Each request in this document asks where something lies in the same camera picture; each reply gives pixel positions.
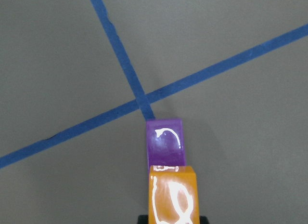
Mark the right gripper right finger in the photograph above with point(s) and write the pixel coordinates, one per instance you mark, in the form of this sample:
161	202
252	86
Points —
203	220

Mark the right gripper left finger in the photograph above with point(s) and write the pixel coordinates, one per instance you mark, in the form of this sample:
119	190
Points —
143	219

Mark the orange trapezoid block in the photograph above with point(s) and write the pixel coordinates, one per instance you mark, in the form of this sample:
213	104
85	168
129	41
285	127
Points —
173	195

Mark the purple trapezoid block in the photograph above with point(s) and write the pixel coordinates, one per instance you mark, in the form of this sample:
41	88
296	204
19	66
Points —
165	142

